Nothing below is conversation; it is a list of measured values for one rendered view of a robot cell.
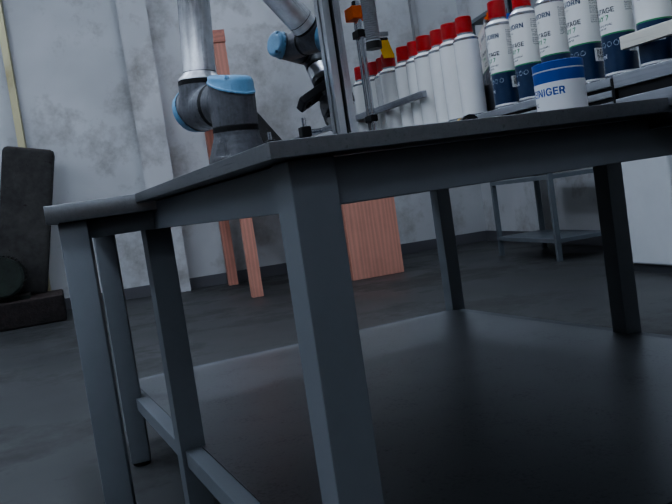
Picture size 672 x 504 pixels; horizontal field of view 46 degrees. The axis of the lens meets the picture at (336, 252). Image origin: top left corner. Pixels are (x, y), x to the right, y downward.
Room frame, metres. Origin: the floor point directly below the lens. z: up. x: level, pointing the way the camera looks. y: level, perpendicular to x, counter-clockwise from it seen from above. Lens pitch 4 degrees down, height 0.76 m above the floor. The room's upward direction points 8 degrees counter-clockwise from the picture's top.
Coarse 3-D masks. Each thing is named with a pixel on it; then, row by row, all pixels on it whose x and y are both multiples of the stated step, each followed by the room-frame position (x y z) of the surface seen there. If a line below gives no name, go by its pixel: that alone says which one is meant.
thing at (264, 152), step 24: (480, 120) 0.99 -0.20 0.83; (504, 120) 1.00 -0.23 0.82; (528, 120) 1.01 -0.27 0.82; (552, 120) 1.03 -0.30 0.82; (576, 120) 1.05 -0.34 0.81; (600, 120) 1.08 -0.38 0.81; (624, 120) 1.19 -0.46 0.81; (264, 144) 0.89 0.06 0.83; (288, 144) 0.89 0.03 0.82; (312, 144) 0.90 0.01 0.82; (336, 144) 0.91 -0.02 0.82; (360, 144) 0.92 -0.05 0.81; (384, 144) 0.93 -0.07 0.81; (408, 144) 0.98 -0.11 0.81; (432, 144) 1.06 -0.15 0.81; (216, 168) 1.08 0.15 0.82; (240, 168) 0.99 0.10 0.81; (264, 168) 1.05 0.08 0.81; (144, 192) 1.60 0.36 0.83; (168, 192) 1.39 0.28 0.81
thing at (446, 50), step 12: (444, 24) 1.67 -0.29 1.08; (444, 36) 1.67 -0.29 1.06; (456, 36) 1.67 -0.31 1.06; (444, 48) 1.67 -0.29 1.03; (444, 60) 1.67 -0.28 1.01; (444, 72) 1.67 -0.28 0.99; (456, 72) 1.66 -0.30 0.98; (444, 84) 1.68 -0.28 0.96; (456, 84) 1.66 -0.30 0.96; (456, 96) 1.66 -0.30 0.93; (456, 108) 1.66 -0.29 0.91
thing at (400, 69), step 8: (400, 48) 1.86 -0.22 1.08; (400, 56) 1.86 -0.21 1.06; (400, 64) 1.86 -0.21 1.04; (400, 72) 1.86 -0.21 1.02; (400, 80) 1.86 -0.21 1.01; (400, 88) 1.86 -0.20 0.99; (408, 88) 1.85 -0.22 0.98; (400, 96) 1.86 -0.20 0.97; (408, 104) 1.85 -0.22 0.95; (408, 112) 1.85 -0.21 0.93; (408, 120) 1.85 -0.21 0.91
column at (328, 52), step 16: (320, 0) 1.86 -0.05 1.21; (336, 0) 1.87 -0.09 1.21; (320, 16) 1.88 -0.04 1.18; (336, 16) 1.87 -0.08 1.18; (320, 32) 1.88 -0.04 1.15; (336, 32) 1.87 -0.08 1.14; (320, 48) 1.89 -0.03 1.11; (336, 48) 1.87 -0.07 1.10; (336, 64) 1.86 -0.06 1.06; (336, 80) 1.86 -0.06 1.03; (336, 96) 1.86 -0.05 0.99; (352, 96) 1.87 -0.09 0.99; (336, 112) 1.86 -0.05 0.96; (352, 112) 1.87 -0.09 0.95; (336, 128) 1.88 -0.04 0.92; (352, 128) 1.87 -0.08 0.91
